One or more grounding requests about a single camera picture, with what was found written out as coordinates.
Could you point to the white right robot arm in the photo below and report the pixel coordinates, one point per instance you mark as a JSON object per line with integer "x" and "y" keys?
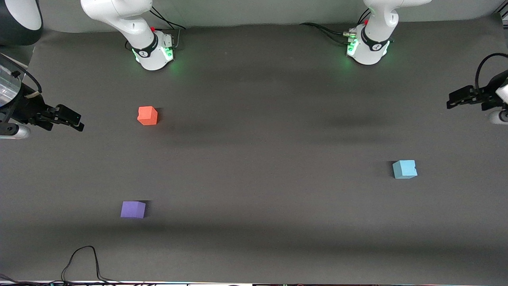
{"x": 131, "y": 20}

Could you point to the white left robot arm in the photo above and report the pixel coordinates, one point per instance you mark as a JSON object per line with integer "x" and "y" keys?
{"x": 377, "y": 31}

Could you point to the purple foam block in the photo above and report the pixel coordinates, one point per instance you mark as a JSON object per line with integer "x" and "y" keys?
{"x": 133, "y": 209}

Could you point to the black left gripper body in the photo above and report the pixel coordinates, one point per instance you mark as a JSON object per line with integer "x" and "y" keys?
{"x": 486, "y": 96}

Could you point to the light blue foam block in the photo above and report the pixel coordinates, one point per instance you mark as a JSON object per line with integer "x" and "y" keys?
{"x": 405, "y": 169}

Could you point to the dark grey table mat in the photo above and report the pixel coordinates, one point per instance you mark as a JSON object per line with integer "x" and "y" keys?
{"x": 278, "y": 119}

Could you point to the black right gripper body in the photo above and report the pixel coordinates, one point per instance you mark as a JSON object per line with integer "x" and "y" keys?
{"x": 28, "y": 109}

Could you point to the orange foam block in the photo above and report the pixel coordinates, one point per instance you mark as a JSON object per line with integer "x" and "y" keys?
{"x": 147, "y": 115}

